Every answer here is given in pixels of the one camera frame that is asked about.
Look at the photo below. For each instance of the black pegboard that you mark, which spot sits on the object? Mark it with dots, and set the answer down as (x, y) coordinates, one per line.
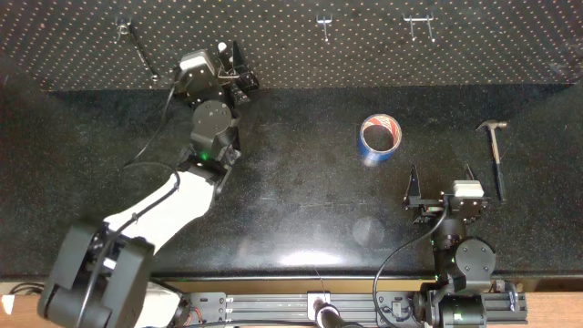
(319, 54)

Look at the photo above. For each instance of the pliers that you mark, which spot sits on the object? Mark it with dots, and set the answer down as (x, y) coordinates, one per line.
(224, 57)

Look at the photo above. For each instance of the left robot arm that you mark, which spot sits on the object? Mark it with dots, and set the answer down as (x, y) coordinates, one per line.
(173, 214)

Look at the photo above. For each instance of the metal hook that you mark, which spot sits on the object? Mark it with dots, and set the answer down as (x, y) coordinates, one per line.
(412, 25)
(324, 23)
(228, 76)
(123, 21)

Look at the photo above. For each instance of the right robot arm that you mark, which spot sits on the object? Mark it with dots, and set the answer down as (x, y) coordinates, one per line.
(473, 264)

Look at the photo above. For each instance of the wrench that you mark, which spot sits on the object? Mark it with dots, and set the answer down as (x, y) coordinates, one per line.
(141, 54)

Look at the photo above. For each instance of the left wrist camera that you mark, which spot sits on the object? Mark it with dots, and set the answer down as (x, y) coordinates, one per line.
(197, 61)

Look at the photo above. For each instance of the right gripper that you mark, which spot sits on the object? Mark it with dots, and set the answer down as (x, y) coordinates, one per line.
(467, 207)

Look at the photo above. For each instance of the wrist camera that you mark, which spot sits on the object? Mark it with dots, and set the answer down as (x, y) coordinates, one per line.
(197, 61)
(467, 188)

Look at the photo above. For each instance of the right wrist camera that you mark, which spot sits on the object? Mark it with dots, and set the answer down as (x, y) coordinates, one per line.
(467, 188)

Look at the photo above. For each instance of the roll of blue tape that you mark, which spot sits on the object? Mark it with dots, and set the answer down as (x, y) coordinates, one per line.
(370, 155)

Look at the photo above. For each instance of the hammer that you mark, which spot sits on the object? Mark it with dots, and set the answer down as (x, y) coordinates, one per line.
(495, 150)

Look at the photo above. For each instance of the mounting rail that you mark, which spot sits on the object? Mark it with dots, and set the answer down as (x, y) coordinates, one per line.
(273, 306)

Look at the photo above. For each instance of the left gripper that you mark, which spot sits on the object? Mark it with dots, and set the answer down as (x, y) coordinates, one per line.
(200, 84)

